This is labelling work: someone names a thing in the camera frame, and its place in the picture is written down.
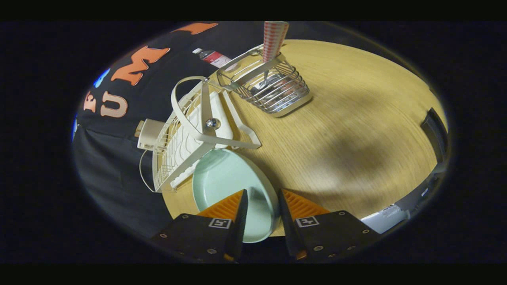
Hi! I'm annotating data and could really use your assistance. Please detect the red checkered handle spoon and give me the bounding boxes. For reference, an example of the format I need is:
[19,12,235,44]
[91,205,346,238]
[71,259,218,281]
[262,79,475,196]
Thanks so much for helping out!
[250,21,292,95]

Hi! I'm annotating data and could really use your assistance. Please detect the mint green plate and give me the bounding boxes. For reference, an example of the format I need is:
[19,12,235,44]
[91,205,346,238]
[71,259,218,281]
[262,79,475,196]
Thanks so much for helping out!
[192,148,281,243]

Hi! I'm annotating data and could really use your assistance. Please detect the white toaster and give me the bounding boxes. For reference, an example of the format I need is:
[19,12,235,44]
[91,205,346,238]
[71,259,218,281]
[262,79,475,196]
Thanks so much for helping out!
[135,118,166,151]

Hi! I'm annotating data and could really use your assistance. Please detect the clear plastic bottle red label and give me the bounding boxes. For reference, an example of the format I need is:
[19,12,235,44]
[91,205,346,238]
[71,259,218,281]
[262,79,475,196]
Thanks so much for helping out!
[193,48,232,68]

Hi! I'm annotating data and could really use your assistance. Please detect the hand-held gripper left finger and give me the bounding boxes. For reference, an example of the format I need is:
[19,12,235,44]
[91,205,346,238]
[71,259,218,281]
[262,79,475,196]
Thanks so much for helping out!
[151,189,249,262]

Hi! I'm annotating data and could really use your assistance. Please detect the white wire dish rack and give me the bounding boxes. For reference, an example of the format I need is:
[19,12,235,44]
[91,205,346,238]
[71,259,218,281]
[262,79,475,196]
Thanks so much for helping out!
[152,76,262,193]

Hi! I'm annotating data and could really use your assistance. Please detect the white toaster cable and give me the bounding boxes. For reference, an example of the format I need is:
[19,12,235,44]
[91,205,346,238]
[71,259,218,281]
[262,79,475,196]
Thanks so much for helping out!
[139,149,158,194]

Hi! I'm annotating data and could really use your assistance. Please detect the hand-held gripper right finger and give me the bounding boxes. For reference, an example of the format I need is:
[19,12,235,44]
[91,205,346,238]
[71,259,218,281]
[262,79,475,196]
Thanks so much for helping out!
[277,188,381,262]

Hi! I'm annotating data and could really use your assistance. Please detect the dark grey furniture piece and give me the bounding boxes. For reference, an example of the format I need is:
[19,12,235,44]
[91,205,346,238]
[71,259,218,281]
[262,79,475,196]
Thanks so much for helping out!
[420,107,449,165]

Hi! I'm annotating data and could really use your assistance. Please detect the silver wire basket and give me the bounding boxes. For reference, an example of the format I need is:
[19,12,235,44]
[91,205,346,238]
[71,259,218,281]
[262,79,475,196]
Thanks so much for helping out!
[217,44,312,118]

